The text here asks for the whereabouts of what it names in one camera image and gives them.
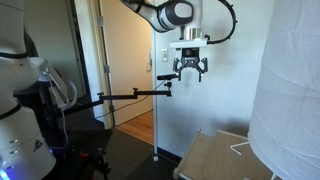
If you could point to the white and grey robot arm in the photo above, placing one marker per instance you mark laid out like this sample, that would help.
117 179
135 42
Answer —
24 153

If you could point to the white paper floor lamp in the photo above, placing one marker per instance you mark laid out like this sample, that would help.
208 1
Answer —
284 129

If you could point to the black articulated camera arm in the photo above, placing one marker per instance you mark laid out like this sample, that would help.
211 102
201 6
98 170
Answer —
136 93

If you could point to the beige interior door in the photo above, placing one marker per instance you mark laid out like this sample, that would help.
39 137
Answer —
128 45

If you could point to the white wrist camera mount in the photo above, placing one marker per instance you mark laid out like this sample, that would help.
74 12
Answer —
196 43

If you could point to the white light switch plate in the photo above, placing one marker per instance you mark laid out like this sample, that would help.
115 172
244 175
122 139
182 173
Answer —
164 55

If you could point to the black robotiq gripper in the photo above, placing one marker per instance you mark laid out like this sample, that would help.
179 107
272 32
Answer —
190 59

